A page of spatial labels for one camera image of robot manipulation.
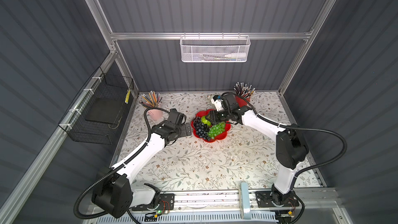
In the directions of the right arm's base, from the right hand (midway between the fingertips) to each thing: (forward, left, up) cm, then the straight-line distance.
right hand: (210, 117), depth 89 cm
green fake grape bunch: (-3, -4, -9) cm, 10 cm away
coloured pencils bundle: (+16, +39, -2) cm, 42 cm away
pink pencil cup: (+8, +36, -7) cm, 38 cm away
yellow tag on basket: (+5, +45, +14) cm, 47 cm away
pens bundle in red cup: (+19, -23, +3) cm, 30 cm away
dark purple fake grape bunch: (-3, +5, -8) cm, 10 cm away
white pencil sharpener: (+4, -3, +12) cm, 13 cm away
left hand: (-8, +16, 0) cm, 18 cm away
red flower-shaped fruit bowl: (-7, -5, -11) cm, 14 cm away
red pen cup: (+15, -21, -4) cm, 26 cm away
